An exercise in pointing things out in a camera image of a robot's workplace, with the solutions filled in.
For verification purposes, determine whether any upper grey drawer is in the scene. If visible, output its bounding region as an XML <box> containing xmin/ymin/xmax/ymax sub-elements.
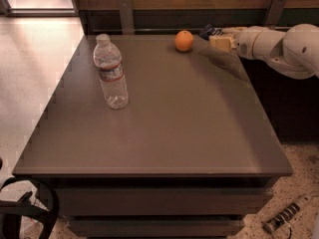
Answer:
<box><xmin>57</xmin><ymin>188</ymin><xmax>272</xmax><ymax>216</ymax></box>

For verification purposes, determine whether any lower grey drawer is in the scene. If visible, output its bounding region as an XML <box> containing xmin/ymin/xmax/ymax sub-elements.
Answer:
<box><xmin>69</xmin><ymin>220</ymin><xmax>243</xmax><ymax>238</ymax></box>

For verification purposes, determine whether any right metal bracket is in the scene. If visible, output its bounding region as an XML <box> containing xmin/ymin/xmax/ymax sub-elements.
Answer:
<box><xmin>264</xmin><ymin>0</ymin><xmax>288</xmax><ymax>29</ymax></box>

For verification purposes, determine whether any metal bracket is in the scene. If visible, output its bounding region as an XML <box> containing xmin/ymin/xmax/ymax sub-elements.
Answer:
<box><xmin>118</xmin><ymin>0</ymin><xmax>135</xmax><ymax>35</ymax></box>
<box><xmin>264</xmin><ymin>0</ymin><xmax>288</xmax><ymax>29</ymax></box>

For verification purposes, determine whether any orange fruit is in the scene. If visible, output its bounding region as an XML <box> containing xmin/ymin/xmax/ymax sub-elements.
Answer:
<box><xmin>174</xmin><ymin>30</ymin><xmax>193</xmax><ymax>52</ymax></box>

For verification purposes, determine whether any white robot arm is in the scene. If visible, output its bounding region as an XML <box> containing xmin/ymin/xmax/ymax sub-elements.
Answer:
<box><xmin>208</xmin><ymin>24</ymin><xmax>319</xmax><ymax>80</ymax></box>

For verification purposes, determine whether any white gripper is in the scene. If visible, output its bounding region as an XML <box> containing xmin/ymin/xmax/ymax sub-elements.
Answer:
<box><xmin>209</xmin><ymin>26</ymin><xmax>269</xmax><ymax>60</ymax></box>

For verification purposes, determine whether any blue rxbar wrapper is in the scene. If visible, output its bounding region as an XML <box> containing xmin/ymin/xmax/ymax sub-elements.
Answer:
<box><xmin>198</xmin><ymin>24</ymin><xmax>222</xmax><ymax>40</ymax></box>

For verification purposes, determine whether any metal rail bar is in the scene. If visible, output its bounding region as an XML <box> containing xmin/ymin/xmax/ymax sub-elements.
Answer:
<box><xmin>90</xmin><ymin>28</ymin><xmax>201</xmax><ymax>35</ymax></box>

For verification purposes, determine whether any left metal bracket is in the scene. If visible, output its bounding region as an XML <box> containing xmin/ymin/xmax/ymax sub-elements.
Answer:
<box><xmin>118</xmin><ymin>0</ymin><xmax>135</xmax><ymax>35</ymax></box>

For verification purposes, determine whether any clear plastic water bottle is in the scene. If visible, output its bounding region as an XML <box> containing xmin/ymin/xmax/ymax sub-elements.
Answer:
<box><xmin>93</xmin><ymin>34</ymin><xmax>129</xmax><ymax>110</ymax></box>

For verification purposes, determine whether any grey drawer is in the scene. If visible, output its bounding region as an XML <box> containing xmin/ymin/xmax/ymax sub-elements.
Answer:
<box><xmin>69</xmin><ymin>220</ymin><xmax>243</xmax><ymax>238</ymax></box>
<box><xmin>57</xmin><ymin>188</ymin><xmax>272</xmax><ymax>216</ymax></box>

